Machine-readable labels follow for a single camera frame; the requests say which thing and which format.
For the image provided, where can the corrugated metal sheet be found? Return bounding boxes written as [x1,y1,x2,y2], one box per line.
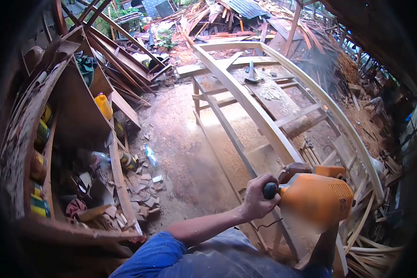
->
[222,0,272,19]

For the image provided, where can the leaning wooden planks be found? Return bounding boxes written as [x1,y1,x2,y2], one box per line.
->
[61,0,172,106]

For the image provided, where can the yellow plastic jerrycan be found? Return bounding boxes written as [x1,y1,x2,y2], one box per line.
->
[94,93,114,121]

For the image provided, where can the person's left thumb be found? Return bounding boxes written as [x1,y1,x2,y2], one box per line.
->
[264,196,282,211]

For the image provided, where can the orange power router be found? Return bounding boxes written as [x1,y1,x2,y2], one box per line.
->
[263,163,355,235]

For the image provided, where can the cluttered wooden shelf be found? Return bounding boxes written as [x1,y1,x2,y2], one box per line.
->
[0,26,146,244]

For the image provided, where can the person's left hand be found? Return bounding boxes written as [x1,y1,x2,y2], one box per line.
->
[241,173,282,222]

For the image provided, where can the person's body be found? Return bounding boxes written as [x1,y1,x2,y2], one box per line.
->
[109,227,334,278]

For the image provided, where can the black power cable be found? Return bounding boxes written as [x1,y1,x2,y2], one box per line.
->
[257,218,284,232]

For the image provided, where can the heap of scrap timber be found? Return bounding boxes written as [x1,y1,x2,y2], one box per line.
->
[136,0,341,58]

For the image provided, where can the clear plastic bottle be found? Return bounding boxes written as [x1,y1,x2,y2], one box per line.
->
[144,144,159,168]

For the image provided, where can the metal hand tool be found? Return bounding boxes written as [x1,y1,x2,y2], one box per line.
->
[244,60,264,84]

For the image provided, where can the striped paint can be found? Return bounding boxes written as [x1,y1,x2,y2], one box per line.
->
[120,150,139,172]

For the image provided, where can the pile of wood offcuts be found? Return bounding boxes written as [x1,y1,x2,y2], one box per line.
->
[123,170,164,224]

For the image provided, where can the pile of curved wood strips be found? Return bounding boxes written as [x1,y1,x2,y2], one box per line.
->
[341,188,404,278]

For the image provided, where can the large curved wooden frame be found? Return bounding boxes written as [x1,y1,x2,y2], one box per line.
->
[192,41,385,272]

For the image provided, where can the wooden workbench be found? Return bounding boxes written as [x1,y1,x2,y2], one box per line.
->
[175,56,336,139]

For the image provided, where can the person's left fingers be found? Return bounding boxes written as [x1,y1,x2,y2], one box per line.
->
[254,173,281,190]

